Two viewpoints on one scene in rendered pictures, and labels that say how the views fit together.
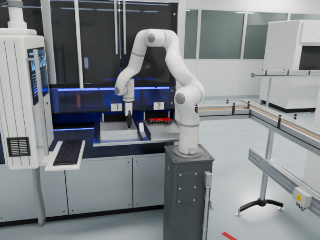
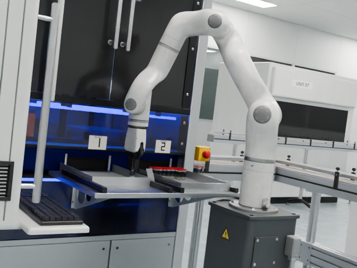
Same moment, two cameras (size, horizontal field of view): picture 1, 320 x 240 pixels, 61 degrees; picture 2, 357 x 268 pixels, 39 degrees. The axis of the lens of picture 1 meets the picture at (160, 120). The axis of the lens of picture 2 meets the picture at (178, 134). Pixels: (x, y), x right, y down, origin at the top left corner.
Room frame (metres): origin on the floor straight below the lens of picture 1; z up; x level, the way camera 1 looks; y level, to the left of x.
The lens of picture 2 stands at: (-0.08, 0.86, 1.22)
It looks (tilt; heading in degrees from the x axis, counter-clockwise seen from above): 3 degrees down; 338
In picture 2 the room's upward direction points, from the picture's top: 7 degrees clockwise
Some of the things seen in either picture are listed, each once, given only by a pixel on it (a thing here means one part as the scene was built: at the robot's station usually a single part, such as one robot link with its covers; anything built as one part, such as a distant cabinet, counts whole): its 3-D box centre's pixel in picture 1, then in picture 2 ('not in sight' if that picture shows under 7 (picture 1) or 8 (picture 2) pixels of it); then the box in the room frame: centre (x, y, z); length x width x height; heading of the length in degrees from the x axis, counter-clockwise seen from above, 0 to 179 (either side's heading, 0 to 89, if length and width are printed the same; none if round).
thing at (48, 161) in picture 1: (61, 154); (27, 214); (1.69, 0.66, 0.79); 0.45 x 0.28 x 0.03; 10
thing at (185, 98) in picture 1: (187, 106); (262, 130); (1.58, -0.16, 1.16); 0.19 x 0.12 x 0.24; 143
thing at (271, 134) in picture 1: (266, 167); (308, 257); (2.22, -0.95, 0.46); 0.09 x 0.09 x 0.77; 12
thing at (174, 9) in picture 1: (173, 58); (190, 70); (2.19, -0.09, 1.40); 0.04 x 0.01 x 0.80; 102
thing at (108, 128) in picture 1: (117, 125); (103, 174); (2.00, 0.32, 0.90); 0.34 x 0.26 x 0.04; 12
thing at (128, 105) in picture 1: (128, 107); (136, 138); (1.91, 0.23, 1.07); 0.10 x 0.08 x 0.11; 12
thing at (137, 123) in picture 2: (128, 98); (137, 123); (1.91, 0.23, 1.13); 0.09 x 0.08 x 0.03; 12
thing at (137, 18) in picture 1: (148, 43); (158, 41); (2.16, 0.09, 1.50); 0.43 x 0.01 x 0.59; 102
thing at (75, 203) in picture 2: not in sight; (91, 202); (1.91, 0.39, 0.80); 0.34 x 0.03 x 0.13; 12
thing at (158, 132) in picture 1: (164, 127); (183, 179); (1.97, -0.03, 0.90); 0.34 x 0.26 x 0.04; 12
